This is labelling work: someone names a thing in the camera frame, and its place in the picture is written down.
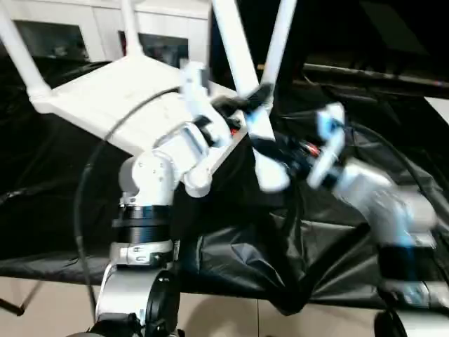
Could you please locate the black plastic mat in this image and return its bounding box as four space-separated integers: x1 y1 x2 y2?
0 52 449 315

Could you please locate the white cabinet with glass doors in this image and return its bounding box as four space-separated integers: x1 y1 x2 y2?
0 0 213 68

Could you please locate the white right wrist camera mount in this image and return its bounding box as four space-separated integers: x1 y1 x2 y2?
306 103 349 190

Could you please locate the white flat board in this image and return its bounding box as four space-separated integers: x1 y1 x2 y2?
423 96 449 124

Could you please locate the white plastic table leg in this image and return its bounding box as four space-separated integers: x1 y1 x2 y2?
121 0 145 61
0 0 51 102
210 0 293 193
261 0 299 93

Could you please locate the white plastic table top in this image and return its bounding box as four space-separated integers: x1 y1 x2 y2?
29 55 246 198

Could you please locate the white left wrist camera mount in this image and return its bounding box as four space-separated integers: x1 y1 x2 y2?
180 62 233 149

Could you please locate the black folding table frame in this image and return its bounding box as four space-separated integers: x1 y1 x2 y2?
0 279 40 317

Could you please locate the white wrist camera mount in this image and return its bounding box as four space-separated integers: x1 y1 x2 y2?
306 103 349 190
180 62 233 149

